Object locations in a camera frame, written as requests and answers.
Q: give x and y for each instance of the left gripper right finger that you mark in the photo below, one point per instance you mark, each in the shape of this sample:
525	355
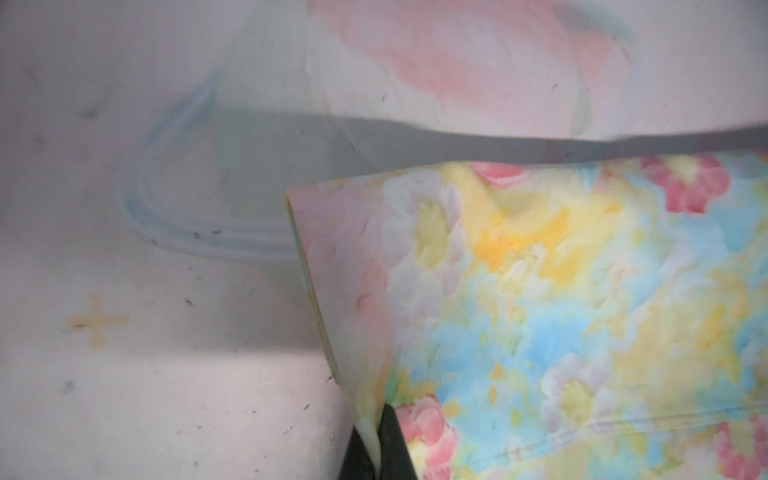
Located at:
396	462

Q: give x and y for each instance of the pastel floral skirt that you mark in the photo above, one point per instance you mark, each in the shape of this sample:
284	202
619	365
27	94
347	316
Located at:
605	320

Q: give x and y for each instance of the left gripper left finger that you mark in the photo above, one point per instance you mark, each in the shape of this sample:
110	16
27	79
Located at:
356	463

